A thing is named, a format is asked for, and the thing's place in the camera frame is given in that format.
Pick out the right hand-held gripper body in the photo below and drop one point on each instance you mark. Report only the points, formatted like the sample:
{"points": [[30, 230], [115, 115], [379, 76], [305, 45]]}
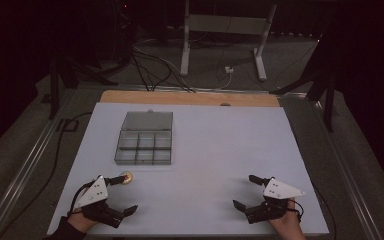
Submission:
{"points": [[278, 191]]}

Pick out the grey metal stand frame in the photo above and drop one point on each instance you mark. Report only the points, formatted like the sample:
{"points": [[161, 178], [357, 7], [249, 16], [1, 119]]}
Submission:
{"points": [[225, 25]]}

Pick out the person's dark left sleeve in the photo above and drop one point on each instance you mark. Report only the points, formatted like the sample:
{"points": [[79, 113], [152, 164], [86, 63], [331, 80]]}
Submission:
{"points": [[67, 231]]}

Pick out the person's left hand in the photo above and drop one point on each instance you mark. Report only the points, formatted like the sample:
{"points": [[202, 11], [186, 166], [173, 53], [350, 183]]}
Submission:
{"points": [[80, 220]]}

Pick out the clear plastic compartment box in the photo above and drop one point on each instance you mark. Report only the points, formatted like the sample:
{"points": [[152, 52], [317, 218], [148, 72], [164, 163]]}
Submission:
{"points": [[145, 143]]}

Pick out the black tripod stand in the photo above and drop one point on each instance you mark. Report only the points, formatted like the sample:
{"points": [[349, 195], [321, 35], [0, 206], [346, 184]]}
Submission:
{"points": [[320, 80], [60, 73]]}

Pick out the aluminium floor rail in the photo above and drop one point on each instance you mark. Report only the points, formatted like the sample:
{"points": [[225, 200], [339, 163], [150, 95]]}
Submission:
{"points": [[23, 166], [346, 170]]}

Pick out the white power plug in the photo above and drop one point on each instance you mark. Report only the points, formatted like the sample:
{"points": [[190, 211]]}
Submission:
{"points": [[229, 69]]}

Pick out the person's right hand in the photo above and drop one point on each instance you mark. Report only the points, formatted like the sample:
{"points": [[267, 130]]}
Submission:
{"points": [[288, 225]]}

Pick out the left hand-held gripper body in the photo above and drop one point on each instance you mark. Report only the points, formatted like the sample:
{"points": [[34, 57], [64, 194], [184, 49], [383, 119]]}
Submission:
{"points": [[95, 195]]}

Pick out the small round gold object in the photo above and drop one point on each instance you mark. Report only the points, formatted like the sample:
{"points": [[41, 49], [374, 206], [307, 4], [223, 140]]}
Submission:
{"points": [[127, 178]]}

